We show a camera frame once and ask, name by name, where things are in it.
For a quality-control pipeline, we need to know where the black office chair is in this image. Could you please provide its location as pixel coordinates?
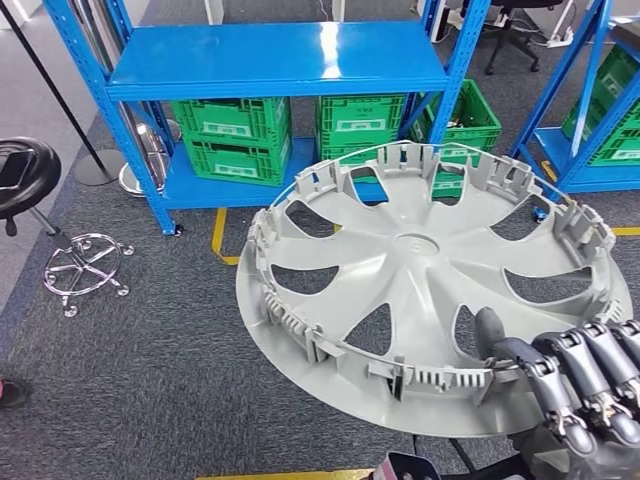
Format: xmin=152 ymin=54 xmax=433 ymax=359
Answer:
xmin=482 ymin=0 xmax=565 ymax=76

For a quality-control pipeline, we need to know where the blue metal shelf rack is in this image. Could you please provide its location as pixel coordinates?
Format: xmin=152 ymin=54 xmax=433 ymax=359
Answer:
xmin=42 ymin=0 xmax=494 ymax=238
xmin=509 ymin=0 xmax=640 ymax=223

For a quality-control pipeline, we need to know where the white power strip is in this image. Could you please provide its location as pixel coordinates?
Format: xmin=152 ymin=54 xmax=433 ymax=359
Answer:
xmin=546 ymin=26 xmax=574 ymax=49

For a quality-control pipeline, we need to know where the grey plastic wheel hubcap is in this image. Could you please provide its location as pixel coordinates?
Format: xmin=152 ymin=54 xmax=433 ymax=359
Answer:
xmin=235 ymin=140 xmax=633 ymax=440

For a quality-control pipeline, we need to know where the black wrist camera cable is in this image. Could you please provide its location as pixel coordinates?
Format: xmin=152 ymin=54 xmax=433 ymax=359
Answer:
xmin=411 ymin=433 xmax=526 ymax=480

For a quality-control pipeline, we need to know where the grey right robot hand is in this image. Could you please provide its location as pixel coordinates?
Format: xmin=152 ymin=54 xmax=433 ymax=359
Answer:
xmin=472 ymin=305 xmax=640 ymax=480

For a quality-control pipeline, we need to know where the black smartphone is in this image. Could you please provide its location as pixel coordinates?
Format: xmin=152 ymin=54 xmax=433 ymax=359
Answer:
xmin=0 ymin=148 xmax=37 ymax=195

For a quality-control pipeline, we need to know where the black pole stand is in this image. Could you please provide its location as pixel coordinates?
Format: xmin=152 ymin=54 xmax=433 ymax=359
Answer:
xmin=0 ymin=0 xmax=127 ymax=188

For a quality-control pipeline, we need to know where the person's foot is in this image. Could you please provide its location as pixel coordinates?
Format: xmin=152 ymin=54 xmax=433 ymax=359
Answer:
xmin=0 ymin=376 xmax=29 ymax=411

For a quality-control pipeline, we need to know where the black stool chrome base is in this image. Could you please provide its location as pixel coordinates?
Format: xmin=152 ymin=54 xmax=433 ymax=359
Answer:
xmin=0 ymin=135 xmax=136 ymax=319

